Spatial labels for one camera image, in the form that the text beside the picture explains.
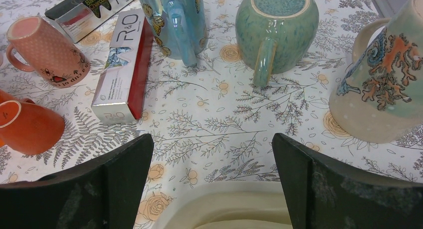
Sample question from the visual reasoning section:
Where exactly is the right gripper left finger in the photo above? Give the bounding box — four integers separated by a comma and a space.
0, 134, 154, 229

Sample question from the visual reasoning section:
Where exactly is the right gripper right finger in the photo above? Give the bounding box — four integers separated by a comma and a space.
272, 133, 423, 229

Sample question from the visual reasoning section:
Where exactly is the small orange mug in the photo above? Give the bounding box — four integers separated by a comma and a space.
0, 100, 65, 155

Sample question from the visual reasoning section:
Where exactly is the large orange mug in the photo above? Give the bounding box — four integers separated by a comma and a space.
0, 88, 20, 147

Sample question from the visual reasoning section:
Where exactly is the cream painted mug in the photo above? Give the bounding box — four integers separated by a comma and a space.
329, 0, 423, 143

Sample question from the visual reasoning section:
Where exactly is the pink dotted mug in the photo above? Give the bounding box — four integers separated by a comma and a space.
5, 16, 90, 88

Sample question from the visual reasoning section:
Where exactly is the green glazed mug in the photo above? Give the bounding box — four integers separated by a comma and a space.
235, 0, 319, 87

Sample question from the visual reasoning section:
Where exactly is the blue butterfly mug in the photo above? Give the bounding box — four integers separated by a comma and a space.
139, 0, 209, 67

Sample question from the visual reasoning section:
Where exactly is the white plastic basin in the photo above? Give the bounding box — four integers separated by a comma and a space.
153, 181, 293, 229

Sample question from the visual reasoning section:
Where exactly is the white red toothpaste box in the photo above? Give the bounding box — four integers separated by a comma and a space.
91, 9, 153, 125

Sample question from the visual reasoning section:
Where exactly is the floral tablecloth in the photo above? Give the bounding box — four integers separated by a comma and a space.
0, 0, 423, 229

